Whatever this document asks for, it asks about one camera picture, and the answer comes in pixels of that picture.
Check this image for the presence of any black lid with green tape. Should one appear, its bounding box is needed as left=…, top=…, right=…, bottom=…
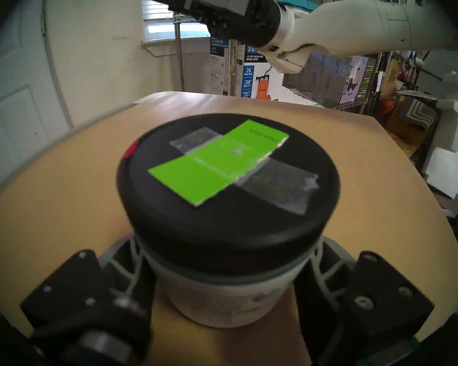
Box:
left=116, top=113, right=341, bottom=278

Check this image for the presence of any white styrofoam block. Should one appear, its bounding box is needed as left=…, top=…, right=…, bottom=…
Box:
left=422, top=72, right=458, bottom=199

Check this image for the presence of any chrome wire shelf rack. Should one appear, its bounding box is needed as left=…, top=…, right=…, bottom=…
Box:
left=172, top=0, right=416, bottom=116

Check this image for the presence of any gray power tool carton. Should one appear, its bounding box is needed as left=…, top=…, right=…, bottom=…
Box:
left=282, top=53, right=378, bottom=104

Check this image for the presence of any utility pump carton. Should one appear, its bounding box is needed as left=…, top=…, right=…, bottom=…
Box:
left=210, top=37, right=287, bottom=101

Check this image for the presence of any folding table with board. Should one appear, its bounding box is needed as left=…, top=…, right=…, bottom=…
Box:
left=0, top=91, right=458, bottom=366

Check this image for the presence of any gray chevron pillow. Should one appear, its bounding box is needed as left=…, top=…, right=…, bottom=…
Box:
left=399, top=96, right=439, bottom=131

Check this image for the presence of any white panel door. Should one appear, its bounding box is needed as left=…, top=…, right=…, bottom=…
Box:
left=0, top=0, right=73, bottom=202

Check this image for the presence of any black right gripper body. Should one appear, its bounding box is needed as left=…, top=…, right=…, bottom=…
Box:
left=135, top=0, right=281, bottom=48

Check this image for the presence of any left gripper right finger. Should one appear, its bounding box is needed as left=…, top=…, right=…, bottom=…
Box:
left=293, top=238, right=435, bottom=365

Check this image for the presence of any white labelled paint jar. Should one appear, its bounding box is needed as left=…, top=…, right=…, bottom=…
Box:
left=145, top=251, right=313, bottom=328

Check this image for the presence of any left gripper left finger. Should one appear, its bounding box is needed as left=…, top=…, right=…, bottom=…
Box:
left=20, top=235, right=157, bottom=335

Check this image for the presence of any window with white blinds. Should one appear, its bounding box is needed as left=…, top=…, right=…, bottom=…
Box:
left=141, top=0, right=214, bottom=57

